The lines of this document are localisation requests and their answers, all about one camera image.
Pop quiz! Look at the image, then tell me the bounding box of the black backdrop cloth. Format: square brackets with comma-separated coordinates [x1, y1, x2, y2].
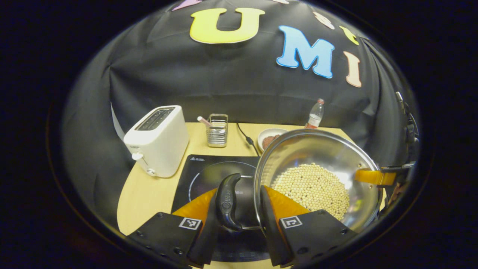
[62, 0, 419, 225]

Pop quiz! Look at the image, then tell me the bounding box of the metal wire basket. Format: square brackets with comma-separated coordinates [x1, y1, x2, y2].
[207, 114, 229, 148]

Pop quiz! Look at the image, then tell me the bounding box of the black power cable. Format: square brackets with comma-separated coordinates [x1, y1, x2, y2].
[236, 123, 261, 157]

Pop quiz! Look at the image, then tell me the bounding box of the steel pot with black handle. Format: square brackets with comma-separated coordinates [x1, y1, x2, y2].
[216, 129, 384, 232]

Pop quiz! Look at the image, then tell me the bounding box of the pile of soybeans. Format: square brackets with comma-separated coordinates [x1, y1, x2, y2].
[271, 163, 350, 221]

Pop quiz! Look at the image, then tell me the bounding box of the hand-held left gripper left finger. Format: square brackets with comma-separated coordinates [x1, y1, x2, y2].
[125, 188, 221, 269]

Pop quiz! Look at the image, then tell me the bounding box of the white toaster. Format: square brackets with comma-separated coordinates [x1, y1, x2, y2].
[123, 105, 190, 178]

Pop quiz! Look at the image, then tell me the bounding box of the white plate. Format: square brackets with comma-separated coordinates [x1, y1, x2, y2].
[257, 128, 289, 152]

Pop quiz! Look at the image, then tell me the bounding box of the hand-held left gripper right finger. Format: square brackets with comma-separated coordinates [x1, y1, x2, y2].
[260, 185, 358, 268]

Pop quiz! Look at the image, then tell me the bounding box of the black induction cooktop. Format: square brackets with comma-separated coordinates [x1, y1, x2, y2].
[171, 154, 271, 262]

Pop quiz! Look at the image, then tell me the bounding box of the brown meat piece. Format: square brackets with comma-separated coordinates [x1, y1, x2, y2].
[261, 134, 281, 150]

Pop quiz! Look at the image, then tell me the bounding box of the clear plastic water bottle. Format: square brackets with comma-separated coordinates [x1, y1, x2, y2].
[305, 98, 325, 129]

